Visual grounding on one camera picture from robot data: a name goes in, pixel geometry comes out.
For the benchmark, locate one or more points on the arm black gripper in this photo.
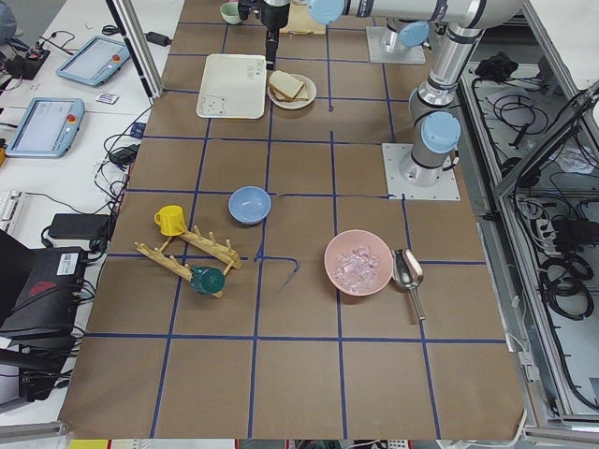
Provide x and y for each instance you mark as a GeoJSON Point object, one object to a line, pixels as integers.
{"type": "Point", "coordinates": [274, 14]}

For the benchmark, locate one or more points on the dark green cup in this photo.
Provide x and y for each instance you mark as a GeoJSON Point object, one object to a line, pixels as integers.
{"type": "Point", "coordinates": [207, 280]}

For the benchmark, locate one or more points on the teach pendant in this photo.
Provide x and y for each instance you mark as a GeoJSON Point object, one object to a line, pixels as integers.
{"type": "Point", "coordinates": [48, 128]}
{"type": "Point", "coordinates": [95, 62]}

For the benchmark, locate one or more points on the aluminium frame post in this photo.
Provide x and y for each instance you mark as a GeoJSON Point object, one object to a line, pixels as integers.
{"type": "Point", "coordinates": [127, 22]}

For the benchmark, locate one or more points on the teach pendant far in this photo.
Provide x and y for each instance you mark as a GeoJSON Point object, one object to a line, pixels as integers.
{"type": "Point", "coordinates": [95, 62]}

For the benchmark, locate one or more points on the cream round plate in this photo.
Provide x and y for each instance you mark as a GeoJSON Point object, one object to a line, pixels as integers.
{"type": "Point", "coordinates": [296, 105]}

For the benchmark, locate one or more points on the wooden cutting board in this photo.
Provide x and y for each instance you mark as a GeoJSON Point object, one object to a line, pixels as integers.
{"type": "Point", "coordinates": [300, 22]}

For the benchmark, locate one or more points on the black power adapter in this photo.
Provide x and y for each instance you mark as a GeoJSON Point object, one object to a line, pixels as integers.
{"type": "Point", "coordinates": [75, 226]}

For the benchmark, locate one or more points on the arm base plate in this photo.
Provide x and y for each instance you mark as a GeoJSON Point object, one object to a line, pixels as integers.
{"type": "Point", "coordinates": [385, 47]}
{"type": "Point", "coordinates": [407, 180]}

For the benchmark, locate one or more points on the teach pendant near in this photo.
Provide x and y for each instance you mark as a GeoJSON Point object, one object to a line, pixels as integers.
{"type": "Point", "coordinates": [48, 128]}

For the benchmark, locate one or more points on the bread slice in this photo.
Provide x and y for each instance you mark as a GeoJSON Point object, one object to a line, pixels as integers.
{"type": "Point", "coordinates": [302, 95]}
{"type": "Point", "coordinates": [285, 84]}

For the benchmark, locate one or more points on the blue bowl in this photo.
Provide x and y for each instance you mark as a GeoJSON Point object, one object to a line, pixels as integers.
{"type": "Point", "coordinates": [249, 205]}

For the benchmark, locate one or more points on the pink bowl with ice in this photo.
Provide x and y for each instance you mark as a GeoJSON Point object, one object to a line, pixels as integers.
{"type": "Point", "coordinates": [358, 262]}

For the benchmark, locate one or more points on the black computer box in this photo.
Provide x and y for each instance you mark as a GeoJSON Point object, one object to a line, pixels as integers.
{"type": "Point", "coordinates": [40, 290]}

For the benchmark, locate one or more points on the green bowl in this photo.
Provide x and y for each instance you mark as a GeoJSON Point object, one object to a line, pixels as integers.
{"type": "Point", "coordinates": [230, 13]}

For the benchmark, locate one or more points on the cream bear tray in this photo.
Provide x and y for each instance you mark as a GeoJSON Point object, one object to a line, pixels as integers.
{"type": "Point", "coordinates": [233, 86]}

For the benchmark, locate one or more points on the metal scoop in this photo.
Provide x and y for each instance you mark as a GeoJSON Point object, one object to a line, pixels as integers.
{"type": "Point", "coordinates": [408, 275]}

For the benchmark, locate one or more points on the yellow cup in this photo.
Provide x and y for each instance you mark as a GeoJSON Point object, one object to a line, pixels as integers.
{"type": "Point", "coordinates": [170, 220]}

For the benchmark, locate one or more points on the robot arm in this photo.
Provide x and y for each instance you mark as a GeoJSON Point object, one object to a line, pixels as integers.
{"type": "Point", "coordinates": [437, 131]}
{"type": "Point", "coordinates": [467, 14]}

